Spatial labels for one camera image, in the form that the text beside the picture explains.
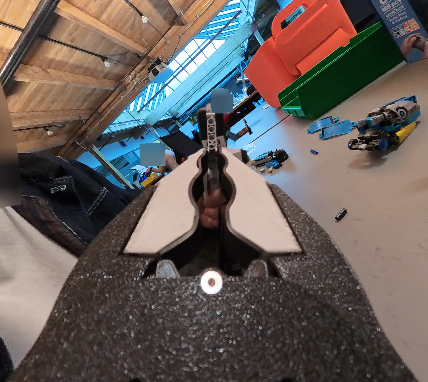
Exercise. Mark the black metal bracket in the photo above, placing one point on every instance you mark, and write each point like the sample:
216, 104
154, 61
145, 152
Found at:
241, 129

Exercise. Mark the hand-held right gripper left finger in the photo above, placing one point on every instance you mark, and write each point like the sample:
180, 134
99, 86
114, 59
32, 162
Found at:
160, 215

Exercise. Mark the small black pin piece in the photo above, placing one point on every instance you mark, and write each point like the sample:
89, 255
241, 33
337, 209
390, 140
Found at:
341, 214

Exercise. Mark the paned window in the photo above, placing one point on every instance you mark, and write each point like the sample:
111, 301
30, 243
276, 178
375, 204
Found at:
194, 61

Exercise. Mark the grey holed beam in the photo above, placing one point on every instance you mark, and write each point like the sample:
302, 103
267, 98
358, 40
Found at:
212, 134

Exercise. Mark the grey desk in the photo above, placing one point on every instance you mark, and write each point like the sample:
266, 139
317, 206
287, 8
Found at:
348, 255

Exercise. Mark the person's left hand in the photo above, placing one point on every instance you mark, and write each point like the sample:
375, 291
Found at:
210, 211

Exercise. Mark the black office chair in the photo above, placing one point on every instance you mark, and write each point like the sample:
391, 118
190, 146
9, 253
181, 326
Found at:
180, 144

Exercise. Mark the black ceiling pipe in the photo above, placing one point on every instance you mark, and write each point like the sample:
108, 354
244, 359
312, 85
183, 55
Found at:
40, 17

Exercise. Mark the person's white shirt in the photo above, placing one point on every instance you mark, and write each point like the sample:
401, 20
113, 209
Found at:
30, 282

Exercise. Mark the green plastic bin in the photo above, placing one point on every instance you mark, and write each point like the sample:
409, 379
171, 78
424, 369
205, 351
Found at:
348, 74

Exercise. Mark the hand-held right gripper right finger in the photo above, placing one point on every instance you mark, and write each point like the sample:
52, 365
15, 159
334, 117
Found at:
264, 215

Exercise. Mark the blue black wheel assembly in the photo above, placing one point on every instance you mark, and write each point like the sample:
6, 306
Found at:
271, 158

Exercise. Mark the person's denim jacket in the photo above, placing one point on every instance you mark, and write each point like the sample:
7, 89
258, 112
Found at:
73, 201

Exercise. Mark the white ceiling projector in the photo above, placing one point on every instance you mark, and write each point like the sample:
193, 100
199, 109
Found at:
160, 71

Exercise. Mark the orange plastic bin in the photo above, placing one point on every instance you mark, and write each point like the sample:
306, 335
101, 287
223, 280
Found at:
301, 48

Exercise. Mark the black blue motor assembly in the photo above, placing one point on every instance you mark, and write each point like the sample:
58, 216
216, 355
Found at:
384, 124

